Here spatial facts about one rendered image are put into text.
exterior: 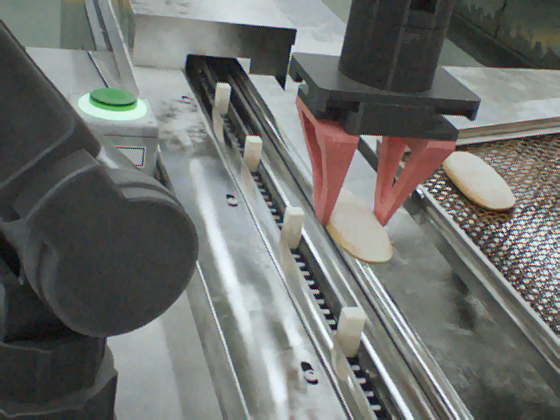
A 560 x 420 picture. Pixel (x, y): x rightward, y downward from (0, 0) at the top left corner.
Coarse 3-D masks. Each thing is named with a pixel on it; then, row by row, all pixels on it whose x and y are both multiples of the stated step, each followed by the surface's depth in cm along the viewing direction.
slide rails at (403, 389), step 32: (192, 64) 103; (224, 128) 87; (256, 128) 88; (256, 192) 75; (288, 192) 76; (320, 224) 72; (288, 256) 66; (320, 256) 67; (352, 288) 63; (320, 320) 59; (384, 352) 57; (352, 384) 53; (384, 384) 54; (416, 384) 54; (352, 416) 51; (416, 416) 52
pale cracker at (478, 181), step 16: (448, 160) 74; (464, 160) 74; (480, 160) 74; (464, 176) 71; (480, 176) 71; (496, 176) 71; (464, 192) 70; (480, 192) 69; (496, 192) 69; (496, 208) 68
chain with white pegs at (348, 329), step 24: (216, 96) 92; (240, 144) 87; (264, 192) 78; (288, 216) 68; (288, 240) 69; (312, 288) 65; (360, 312) 57; (336, 336) 58; (360, 336) 57; (360, 360) 57; (360, 384) 55; (384, 408) 53
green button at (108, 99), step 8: (104, 88) 75; (112, 88) 75; (96, 96) 73; (104, 96) 73; (112, 96) 74; (120, 96) 74; (128, 96) 74; (96, 104) 73; (104, 104) 72; (112, 104) 72; (120, 104) 73; (128, 104) 73; (136, 104) 74
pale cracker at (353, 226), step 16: (336, 208) 57; (352, 208) 57; (368, 208) 58; (336, 224) 55; (352, 224) 55; (368, 224) 55; (336, 240) 54; (352, 240) 54; (368, 240) 54; (384, 240) 54; (352, 256) 53; (368, 256) 53; (384, 256) 53
